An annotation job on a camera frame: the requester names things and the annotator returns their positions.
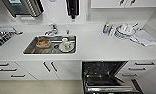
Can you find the stainless steel dishwasher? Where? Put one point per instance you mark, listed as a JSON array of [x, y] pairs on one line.
[[104, 77]]

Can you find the white wall outlet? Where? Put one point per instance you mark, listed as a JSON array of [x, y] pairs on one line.
[[88, 16]]

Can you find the steel paper towel dispenser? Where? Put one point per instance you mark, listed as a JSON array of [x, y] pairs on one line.
[[23, 6]]

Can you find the white cup on plate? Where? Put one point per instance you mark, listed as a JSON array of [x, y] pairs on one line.
[[66, 45]]

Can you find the brown bowl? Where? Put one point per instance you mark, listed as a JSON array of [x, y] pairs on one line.
[[43, 43]]

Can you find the black soap dispenser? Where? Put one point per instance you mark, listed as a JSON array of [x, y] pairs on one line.
[[73, 8]]

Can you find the white base cabinet row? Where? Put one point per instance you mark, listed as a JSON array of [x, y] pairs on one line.
[[27, 70]]

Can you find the chrome sink faucet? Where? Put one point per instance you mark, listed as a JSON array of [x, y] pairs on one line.
[[53, 29]]

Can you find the steel kitchen sink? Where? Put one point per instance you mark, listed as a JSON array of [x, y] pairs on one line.
[[29, 49]]

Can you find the small white bottle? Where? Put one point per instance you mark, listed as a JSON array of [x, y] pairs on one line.
[[111, 31]]

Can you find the white wall cabinet three doors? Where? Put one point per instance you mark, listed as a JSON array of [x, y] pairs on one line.
[[127, 3]]

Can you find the stack of white plates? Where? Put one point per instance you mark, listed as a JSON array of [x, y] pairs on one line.
[[124, 31]]

